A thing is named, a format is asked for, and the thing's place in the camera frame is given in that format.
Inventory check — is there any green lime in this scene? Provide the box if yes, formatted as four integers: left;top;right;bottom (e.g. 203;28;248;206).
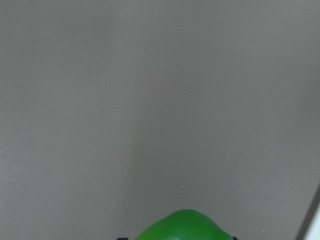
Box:
136;209;234;240

